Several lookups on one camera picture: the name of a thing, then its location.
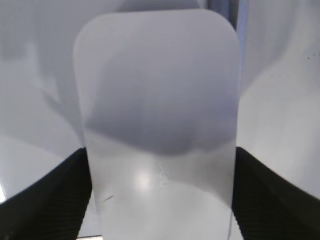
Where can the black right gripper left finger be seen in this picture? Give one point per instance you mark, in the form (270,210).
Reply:
(53,208)

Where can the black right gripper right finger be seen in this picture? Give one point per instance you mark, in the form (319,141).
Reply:
(268,207)

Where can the white whiteboard eraser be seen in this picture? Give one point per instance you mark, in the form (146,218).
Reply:
(159,95)

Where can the aluminium framed whiteboard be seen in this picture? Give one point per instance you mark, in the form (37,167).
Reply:
(41,122)

